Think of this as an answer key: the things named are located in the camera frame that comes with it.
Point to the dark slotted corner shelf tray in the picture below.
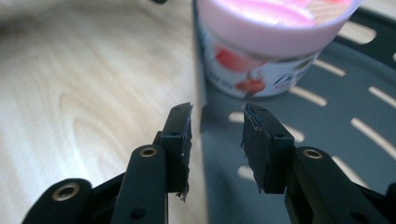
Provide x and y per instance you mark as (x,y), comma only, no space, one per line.
(327,133)

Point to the pink lidded cream jar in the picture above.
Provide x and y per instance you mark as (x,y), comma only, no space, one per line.
(264,40)

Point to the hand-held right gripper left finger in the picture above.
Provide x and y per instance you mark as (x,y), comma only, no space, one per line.
(177,149)

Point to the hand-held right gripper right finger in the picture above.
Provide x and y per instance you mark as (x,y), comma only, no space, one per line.
(264,149)

